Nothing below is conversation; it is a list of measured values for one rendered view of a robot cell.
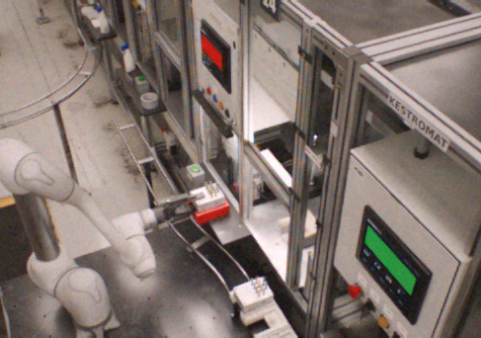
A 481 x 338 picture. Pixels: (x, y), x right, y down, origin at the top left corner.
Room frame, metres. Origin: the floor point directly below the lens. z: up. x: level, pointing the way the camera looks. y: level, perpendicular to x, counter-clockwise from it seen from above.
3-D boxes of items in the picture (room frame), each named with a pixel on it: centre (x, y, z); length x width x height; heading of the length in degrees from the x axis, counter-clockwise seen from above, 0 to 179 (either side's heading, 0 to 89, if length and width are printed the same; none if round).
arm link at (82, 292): (1.42, 0.63, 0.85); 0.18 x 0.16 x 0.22; 53
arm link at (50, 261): (1.54, 0.80, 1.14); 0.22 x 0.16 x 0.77; 53
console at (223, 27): (2.01, -0.01, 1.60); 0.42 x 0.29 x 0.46; 26
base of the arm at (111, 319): (1.40, 0.62, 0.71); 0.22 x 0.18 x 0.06; 26
